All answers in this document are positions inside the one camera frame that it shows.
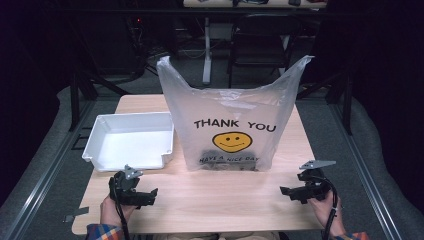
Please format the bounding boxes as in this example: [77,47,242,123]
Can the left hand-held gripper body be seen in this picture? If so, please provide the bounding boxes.
[108,164,144,206]

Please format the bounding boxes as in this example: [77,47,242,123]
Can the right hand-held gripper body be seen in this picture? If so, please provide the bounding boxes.
[297,159,337,202]

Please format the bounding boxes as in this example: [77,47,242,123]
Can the dark grey packet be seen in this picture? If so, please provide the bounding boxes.
[199,149,260,172]

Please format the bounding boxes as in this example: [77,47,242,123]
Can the clear smiley plastic bag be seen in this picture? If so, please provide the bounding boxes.
[156,54,315,173]

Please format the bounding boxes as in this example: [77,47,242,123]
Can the person's right hand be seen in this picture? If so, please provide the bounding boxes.
[308,189,347,237]

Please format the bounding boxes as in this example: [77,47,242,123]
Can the person's left hand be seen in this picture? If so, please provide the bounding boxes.
[99,194,138,228]

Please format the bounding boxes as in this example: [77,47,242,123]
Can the white plastic bin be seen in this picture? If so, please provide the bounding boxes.
[81,111,175,173]

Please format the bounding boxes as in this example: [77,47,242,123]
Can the grey tape strip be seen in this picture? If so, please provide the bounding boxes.
[62,206,90,224]

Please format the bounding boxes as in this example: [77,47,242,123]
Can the black metal stand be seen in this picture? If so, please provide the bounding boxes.
[294,70,354,136]
[67,68,130,133]

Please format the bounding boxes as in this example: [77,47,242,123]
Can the white desk leg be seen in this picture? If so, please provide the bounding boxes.
[202,16,214,86]

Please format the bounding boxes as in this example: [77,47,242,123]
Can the black folding chair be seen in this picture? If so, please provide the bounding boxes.
[227,13,303,90]

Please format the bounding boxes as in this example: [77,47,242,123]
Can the left hand-held gripper black cable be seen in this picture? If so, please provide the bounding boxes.
[110,175,132,240]

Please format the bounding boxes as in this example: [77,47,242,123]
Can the hand-held gripper black cable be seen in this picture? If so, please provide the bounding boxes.
[312,175,340,240]
[110,175,132,240]

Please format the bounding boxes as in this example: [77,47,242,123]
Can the right hand-held gripper black cable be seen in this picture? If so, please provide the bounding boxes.
[312,175,340,240]

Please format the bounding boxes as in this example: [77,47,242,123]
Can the aluminium floor rail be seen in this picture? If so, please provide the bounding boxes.
[0,99,98,240]
[327,102,405,240]

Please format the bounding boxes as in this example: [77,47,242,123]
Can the black floor cables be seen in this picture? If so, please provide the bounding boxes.
[143,61,160,77]

